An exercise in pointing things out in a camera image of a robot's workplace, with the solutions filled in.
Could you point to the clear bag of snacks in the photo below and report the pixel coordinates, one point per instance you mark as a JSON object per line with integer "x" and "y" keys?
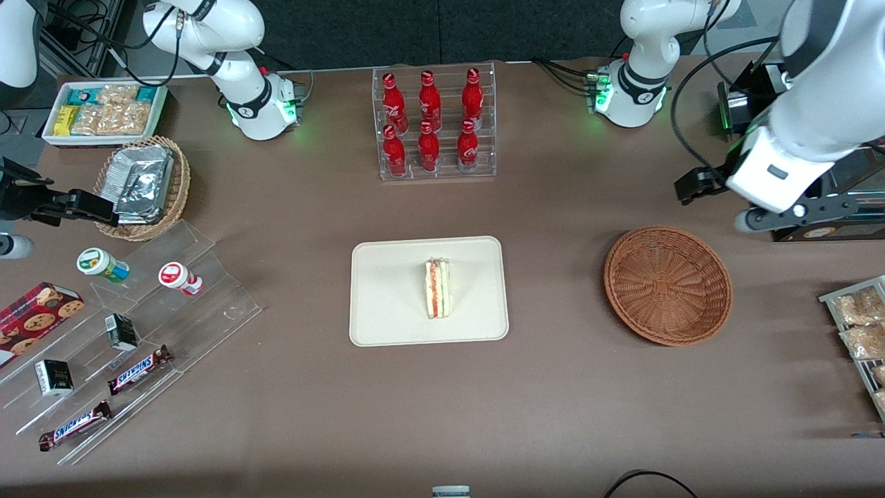
{"x": 857, "y": 308}
{"x": 864, "y": 342}
{"x": 879, "y": 375}

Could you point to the triangular sandwich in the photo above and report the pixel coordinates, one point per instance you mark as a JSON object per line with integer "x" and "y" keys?
{"x": 438, "y": 290}

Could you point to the green lid cup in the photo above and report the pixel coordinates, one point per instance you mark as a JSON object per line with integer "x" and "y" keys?
{"x": 97, "y": 263}

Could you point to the clear acrylic stepped display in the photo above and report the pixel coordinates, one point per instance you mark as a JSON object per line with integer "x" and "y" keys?
{"x": 207, "y": 304}

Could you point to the yellow snack pack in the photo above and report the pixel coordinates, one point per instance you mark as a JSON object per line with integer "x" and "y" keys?
{"x": 65, "y": 121}

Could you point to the white rectangular snack tray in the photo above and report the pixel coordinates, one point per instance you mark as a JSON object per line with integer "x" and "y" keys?
{"x": 52, "y": 135}

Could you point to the red lid cup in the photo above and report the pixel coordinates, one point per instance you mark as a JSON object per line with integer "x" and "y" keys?
{"x": 176, "y": 277}

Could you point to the brown round wicker basket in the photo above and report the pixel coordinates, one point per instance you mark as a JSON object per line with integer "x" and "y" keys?
{"x": 667, "y": 283}

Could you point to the clear acrylic bottle rack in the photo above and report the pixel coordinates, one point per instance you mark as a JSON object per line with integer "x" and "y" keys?
{"x": 446, "y": 83}

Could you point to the clear cracker bag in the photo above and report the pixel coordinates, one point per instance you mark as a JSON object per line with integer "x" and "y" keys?
{"x": 117, "y": 94}
{"x": 128, "y": 119}
{"x": 86, "y": 121}

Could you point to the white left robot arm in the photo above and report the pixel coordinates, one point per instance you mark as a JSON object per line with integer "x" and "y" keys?
{"x": 816, "y": 104}

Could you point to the red cola bottle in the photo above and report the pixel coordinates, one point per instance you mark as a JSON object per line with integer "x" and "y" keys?
{"x": 429, "y": 149}
{"x": 473, "y": 100}
{"x": 394, "y": 107}
{"x": 395, "y": 155}
{"x": 468, "y": 149}
{"x": 430, "y": 104}

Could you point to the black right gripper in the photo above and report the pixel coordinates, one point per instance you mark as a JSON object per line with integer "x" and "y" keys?
{"x": 21, "y": 199}

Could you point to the red cookie box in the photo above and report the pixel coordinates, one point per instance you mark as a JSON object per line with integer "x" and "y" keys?
{"x": 34, "y": 321}

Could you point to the silver foil packet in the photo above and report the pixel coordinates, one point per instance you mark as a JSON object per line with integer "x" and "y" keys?
{"x": 142, "y": 194}
{"x": 138, "y": 153}

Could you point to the small grey object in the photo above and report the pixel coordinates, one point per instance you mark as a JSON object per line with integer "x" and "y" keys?
{"x": 451, "y": 492}

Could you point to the teal snack pack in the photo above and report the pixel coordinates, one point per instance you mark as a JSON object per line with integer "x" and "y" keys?
{"x": 83, "y": 96}
{"x": 146, "y": 94}

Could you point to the cream plastic tray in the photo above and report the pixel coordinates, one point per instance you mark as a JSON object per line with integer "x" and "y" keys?
{"x": 394, "y": 297}

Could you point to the light tan wicker basket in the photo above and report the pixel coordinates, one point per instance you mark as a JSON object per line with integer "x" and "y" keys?
{"x": 176, "y": 194}

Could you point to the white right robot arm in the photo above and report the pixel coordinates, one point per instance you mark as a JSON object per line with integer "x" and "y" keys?
{"x": 235, "y": 28}

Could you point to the black food warmer cabinet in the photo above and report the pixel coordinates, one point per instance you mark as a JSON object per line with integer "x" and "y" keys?
{"x": 734, "y": 104}

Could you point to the small black carton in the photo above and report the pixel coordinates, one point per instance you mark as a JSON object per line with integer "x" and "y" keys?
{"x": 122, "y": 332}
{"x": 54, "y": 377}

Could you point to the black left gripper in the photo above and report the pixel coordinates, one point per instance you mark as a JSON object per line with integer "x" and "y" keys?
{"x": 712, "y": 180}

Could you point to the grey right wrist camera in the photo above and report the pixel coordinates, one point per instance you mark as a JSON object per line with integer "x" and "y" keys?
{"x": 14, "y": 247}

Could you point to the Snickers chocolate bar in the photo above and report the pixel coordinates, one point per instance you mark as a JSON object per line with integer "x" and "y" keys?
{"x": 138, "y": 370}
{"x": 75, "y": 426}

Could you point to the small blue object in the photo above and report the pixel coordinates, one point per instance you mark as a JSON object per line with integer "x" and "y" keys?
{"x": 868, "y": 436}

